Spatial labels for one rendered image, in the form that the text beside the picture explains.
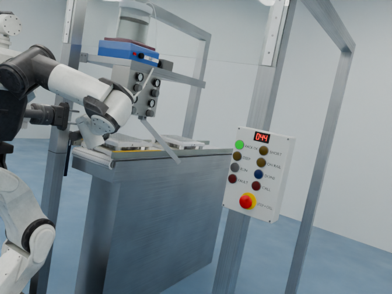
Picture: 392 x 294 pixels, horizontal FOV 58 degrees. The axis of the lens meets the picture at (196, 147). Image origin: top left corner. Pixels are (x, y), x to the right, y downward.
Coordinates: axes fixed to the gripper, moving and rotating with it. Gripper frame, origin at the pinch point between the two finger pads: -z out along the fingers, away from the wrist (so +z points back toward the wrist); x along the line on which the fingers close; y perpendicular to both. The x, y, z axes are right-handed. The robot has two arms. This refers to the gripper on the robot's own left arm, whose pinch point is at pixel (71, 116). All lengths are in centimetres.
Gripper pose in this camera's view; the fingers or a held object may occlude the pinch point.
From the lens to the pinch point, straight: 168.3
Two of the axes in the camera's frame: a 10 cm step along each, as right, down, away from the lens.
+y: 7.5, 2.2, -6.3
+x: -1.8, 9.8, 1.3
